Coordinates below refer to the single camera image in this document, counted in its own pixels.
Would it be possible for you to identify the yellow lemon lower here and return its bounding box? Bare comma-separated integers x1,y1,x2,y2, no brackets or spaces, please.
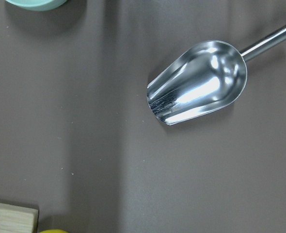
39,229,68,233

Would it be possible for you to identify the wooden cutting board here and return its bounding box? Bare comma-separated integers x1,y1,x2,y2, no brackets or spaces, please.
0,203,39,233

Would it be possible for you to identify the silver metal scoop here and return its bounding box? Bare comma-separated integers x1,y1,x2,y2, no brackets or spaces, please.
146,25,286,125

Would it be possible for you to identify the mint green bowl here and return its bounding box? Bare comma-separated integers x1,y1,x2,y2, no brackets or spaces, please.
6,0,67,12

